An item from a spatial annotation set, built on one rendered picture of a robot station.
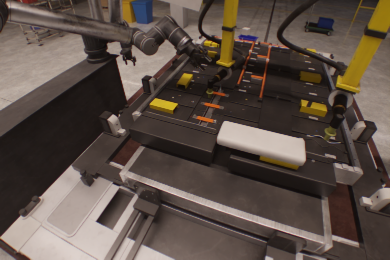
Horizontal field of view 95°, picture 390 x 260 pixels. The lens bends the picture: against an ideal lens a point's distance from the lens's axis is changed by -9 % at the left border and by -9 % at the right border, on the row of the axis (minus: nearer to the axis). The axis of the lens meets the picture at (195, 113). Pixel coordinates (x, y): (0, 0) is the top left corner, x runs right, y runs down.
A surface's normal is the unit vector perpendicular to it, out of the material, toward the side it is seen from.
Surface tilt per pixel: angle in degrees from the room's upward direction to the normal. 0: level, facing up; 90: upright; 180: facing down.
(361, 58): 90
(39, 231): 0
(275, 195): 0
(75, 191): 0
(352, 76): 90
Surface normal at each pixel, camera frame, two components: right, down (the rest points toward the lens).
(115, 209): 0.00, -0.77
